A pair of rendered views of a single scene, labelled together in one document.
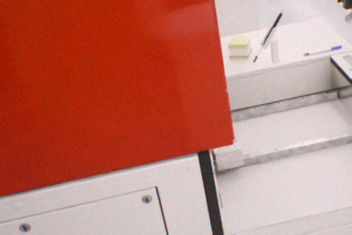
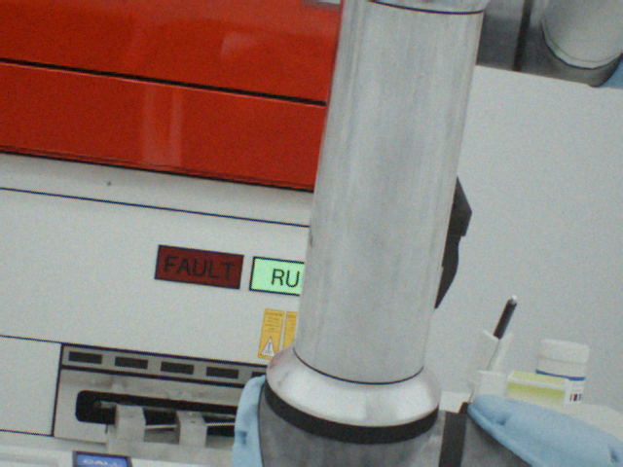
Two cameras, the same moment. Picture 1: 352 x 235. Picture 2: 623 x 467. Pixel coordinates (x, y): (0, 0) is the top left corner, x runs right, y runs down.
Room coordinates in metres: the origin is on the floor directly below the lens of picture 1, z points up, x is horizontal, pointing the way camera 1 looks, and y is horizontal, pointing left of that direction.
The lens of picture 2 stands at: (1.37, -1.66, 1.27)
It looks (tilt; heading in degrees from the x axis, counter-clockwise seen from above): 3 degrees down; 86
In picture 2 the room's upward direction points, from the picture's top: 8 degrees clockwise
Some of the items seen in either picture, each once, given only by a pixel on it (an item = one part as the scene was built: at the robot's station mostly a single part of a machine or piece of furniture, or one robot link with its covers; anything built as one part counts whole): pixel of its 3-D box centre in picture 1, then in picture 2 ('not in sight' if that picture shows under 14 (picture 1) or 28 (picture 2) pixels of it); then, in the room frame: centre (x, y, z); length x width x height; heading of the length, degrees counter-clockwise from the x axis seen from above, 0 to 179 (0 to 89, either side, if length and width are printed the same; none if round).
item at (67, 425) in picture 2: not in sight; (216, 418); (1.42, 0.10, 0.89); 0.44 x 0.02 x 0.10; 7
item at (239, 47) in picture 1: (240, 47); (534, 404); (1.80, -0.08, 1.00); 0.07 x 0.07 x 0.07; 72
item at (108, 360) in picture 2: not in sight; (222, 372); (1.42, 0.11, 0.96); 0.44 x 0.01 x 0.02; 7
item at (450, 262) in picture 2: not in sight; (431, 261); (1.58, -0.46, 1.19); 0.05 x 0.02 x 0.09; 7
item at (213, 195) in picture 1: (194, 132); (98, 313); (1.24, 0.10, 1.02); 0.82 x 0.03 x 0.40; 7
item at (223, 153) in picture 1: (227, 151); (129, 421); (1.30, 0.01, 0.89); 0.08 x 0.03 x 0.03; 97
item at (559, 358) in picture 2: not in sight; (560, 377); (1.88, 0.08, 1.01); 0.07 x 0.07 x 0.10
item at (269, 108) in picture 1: (267, 109); not in sight; (1.61, -0.14, 0.84); 0.50 x 0.02 x 0.03; 97
